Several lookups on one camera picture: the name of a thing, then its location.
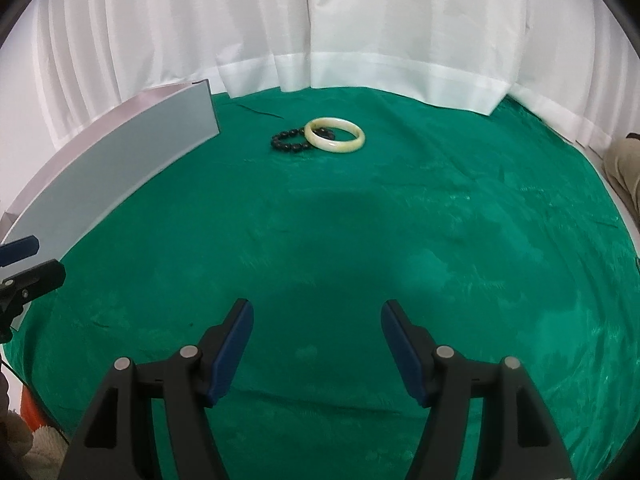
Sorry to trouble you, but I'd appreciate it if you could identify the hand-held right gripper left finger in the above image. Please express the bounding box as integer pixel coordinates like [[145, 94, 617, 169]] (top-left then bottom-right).
[[59, 298, 255, 480]]

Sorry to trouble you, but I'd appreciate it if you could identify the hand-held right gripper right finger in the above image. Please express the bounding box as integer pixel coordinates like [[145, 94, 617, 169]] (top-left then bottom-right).
[[381, 299, 576, 480]]

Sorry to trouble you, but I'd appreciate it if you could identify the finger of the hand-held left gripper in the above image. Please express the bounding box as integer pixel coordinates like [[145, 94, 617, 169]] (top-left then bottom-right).
[[0, 259, 67, 345], [0, 236, 40, 267]]

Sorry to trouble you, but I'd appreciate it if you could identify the white cardboard box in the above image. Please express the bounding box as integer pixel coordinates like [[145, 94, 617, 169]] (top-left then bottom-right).
[[0, 79, 222, 332]]

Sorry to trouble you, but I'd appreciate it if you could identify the black bead bracelet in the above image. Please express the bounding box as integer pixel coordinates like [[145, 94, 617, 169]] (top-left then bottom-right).
[[270, 127, 337, 154]]

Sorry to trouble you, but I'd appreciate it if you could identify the cream jade bangle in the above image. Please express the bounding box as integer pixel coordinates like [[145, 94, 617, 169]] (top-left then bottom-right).
[[304, 117, 366, 154]]

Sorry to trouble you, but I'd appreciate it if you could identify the green tablecloth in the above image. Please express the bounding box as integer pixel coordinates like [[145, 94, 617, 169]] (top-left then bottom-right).
[[10, 85, 640, 480]]

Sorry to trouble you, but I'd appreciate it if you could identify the orange object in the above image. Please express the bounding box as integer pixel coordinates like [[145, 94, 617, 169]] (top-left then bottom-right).
[[22, 384, 64, 434]]

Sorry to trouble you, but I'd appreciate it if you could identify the fluffy beige towel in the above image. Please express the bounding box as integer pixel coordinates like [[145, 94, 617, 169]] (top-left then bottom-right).
[[0, 409, 69, 472]]

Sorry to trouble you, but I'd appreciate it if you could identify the beige cloth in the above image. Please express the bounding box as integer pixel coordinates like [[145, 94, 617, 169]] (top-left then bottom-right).
[[602, 132, 640, 217]]

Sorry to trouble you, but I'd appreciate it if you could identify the white curtain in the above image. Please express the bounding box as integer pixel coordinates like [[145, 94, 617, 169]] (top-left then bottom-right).
[[0, 0, 640, 171]]

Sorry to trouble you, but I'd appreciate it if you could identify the black cable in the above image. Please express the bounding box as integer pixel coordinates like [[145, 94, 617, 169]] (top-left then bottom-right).
[[0, 354, 72, 444]]

